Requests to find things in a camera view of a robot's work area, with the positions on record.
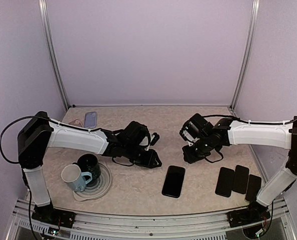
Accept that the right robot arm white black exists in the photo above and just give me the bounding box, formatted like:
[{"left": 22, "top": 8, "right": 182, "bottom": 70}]
[{"left": 179, "top": 113, "right": 297, "bottom": 222}]

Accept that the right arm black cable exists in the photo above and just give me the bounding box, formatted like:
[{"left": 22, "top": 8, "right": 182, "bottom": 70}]
[{"left": 203, "top": 107, "right": 297, "bottom": 126}]

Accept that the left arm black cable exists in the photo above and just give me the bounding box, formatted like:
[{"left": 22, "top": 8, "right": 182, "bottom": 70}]
[{"left": 0, "top": 115, "right": 52, "bottom": 165}]

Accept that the lavender phone case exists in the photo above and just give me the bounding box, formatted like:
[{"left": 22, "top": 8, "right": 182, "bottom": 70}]
[{"left": 84, "top": 111, "right": 97, "bottom": 129}]

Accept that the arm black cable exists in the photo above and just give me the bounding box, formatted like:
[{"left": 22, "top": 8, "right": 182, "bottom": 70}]
[
  {"left": 0, "top": 115, "right": 52, "bottom": 165},
  {"left": 203, "top": 107, "right": 297, "bottom": 126}
]

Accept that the white-edged black smartphone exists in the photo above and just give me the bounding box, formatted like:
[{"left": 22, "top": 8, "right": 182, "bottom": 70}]
[{"left": 161, "top": 165, "right": 186, "bottom": 199}]

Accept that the grey collapsible silicone bowl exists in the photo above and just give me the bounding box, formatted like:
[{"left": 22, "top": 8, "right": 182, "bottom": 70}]
[{"left": 72, "top": 162, "right": 112, "bottom": 202}]

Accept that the light blue mug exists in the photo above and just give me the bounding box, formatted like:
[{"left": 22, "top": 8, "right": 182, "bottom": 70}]
[{"left": 60, "top": 164, "right": 93, "bottom": 193}]

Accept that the dark green mug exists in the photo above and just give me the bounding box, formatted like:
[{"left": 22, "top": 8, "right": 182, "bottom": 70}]
[{"left": 73, "top": 153, "right": 101, "bottom": 185}]

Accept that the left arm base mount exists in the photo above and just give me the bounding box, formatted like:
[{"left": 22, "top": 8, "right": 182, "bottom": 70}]
[{"left": 31, "top": 204, "right": 76, "bottom": 229}]

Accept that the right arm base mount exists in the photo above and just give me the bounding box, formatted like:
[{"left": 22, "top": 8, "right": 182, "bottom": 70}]
[{"left": 226, "top": 200, "right": 271, "bottom": 228}]

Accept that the right aluminium frame post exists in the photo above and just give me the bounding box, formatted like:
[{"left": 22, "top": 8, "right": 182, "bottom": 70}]
[{"left": 229, "top": 0, "right": 260, "bottom": 112}]

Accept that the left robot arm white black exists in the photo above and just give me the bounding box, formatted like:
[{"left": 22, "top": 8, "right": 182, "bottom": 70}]
[{"left": 17, "top": 111, "right": 162, "bottom": 223}]

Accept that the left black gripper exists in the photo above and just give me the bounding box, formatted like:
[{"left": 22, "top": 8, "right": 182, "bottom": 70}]
[{"left": 123, "top": 142, "right": 163, "bottom": 169}]

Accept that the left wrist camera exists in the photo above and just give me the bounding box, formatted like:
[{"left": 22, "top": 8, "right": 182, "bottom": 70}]
[{"left": 144, "top": 132, "right": 160, "bottom": 151}]

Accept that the aluminium frame post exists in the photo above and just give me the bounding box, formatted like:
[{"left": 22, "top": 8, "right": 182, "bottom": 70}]
[
  {"left": 38, "top": 0, "right": 70, "bottom": 111},
  {"left": 229, "top": 0, "right": 260, "bottom": 112}
]

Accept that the left aluminium frame post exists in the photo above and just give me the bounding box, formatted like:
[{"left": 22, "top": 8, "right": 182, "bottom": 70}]
[{"left": 38, "top": 0, "right": 70, "bottom": 111}]

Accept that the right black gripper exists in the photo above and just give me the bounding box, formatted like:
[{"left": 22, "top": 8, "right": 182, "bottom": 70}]
[{"left": 182, "top": 136, "right": 213, "bottom": 164}]

